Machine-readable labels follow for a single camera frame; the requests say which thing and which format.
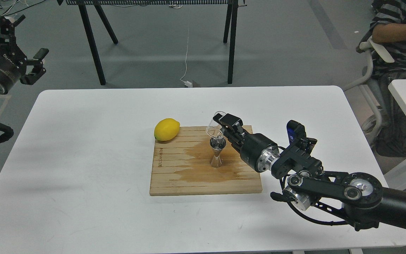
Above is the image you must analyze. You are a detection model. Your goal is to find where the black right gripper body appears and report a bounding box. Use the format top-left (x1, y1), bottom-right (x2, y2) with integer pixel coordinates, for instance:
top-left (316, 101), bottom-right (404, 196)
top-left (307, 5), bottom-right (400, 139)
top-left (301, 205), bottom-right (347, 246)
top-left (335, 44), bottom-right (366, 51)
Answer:
top-left (240, 132), bottom-right (280, 173)

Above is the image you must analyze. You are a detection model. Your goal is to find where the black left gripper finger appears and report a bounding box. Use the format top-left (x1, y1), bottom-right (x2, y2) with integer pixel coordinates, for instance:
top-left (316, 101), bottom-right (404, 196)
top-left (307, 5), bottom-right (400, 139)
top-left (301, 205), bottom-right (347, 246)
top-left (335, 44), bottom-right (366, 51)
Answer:
top-left (20, 48), bottom-right (49, 85)
top-left (0, 14), bottom-right (26, 53)

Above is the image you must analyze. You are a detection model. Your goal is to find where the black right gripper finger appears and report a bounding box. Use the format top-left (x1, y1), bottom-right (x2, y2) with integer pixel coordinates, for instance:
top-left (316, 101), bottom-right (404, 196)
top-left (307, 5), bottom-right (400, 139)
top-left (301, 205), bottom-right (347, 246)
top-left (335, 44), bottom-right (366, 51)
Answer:
top-left (221, 129), bottom-right (251, 154)
top-left (219, 114), bottom-right (244, 134)

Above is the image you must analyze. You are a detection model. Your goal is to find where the steel double jigger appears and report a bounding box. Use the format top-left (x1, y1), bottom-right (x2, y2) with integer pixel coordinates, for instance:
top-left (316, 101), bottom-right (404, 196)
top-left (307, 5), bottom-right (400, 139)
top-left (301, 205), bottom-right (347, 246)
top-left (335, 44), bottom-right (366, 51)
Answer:
top-left (209, 137), bottom-right (227, 168)

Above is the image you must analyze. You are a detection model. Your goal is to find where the small clear glass cup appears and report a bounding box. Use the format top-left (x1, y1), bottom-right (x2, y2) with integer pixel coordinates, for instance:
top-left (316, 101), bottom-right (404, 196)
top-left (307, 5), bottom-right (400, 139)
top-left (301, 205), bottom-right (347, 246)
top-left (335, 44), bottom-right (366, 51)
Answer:
top-left (205, 111), bottom-right (227, 139)

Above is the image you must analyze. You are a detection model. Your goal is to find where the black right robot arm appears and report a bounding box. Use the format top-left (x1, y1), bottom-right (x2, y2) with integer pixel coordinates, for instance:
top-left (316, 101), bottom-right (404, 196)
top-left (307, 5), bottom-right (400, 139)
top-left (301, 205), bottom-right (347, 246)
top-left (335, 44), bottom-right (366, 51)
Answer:
top-left (213, 113), bottom-right (406, 231)

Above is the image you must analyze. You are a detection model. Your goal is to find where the wooden cutting board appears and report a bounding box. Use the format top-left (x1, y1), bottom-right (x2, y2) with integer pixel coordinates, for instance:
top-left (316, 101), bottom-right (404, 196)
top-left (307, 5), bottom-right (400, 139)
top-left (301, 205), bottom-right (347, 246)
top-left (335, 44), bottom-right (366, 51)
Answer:
top-left (149, 126), bottom-right (263, 196)

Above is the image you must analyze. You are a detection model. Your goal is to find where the yellow lemon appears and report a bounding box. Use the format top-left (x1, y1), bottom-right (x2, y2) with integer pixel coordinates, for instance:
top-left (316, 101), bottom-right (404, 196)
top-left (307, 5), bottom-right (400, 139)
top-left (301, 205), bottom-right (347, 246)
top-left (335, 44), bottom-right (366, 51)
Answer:
top-left (154, 118), bottom-right (180, 141)

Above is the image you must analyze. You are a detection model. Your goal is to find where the white office chair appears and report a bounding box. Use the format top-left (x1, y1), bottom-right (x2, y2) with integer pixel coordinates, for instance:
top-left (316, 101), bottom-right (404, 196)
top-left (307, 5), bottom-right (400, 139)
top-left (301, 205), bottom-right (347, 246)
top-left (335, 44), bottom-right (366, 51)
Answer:
top-left (342, 30), bottom-right (406, 193)

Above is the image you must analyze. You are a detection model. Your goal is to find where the person in striped shirt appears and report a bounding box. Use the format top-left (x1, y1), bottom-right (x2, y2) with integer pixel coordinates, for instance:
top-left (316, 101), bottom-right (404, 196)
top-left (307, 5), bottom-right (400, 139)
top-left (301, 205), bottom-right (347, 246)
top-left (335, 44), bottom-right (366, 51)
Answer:
top-left (370, 0), bottom-right (406, 157)

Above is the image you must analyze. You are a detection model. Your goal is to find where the cable bundle on floor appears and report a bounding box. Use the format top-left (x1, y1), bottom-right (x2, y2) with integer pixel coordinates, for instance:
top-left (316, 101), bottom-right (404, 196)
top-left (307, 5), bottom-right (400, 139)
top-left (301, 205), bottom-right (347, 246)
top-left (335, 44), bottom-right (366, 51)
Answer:
top-left (0, 0), bottom-right (48, 16)

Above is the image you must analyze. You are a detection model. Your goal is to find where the white cable with plug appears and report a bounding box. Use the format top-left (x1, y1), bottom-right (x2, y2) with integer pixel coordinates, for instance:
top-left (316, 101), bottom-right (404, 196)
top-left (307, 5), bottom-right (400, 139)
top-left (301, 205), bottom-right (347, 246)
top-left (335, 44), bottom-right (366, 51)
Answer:
top-left (180, 28), bottom-right (194, 88)

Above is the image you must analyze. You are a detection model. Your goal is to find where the black metal frame table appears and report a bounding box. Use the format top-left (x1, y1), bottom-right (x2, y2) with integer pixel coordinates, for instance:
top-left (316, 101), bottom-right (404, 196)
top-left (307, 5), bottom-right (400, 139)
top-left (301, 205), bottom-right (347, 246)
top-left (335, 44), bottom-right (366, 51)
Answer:
top-left (48, 5), bottom-right (247, 89)

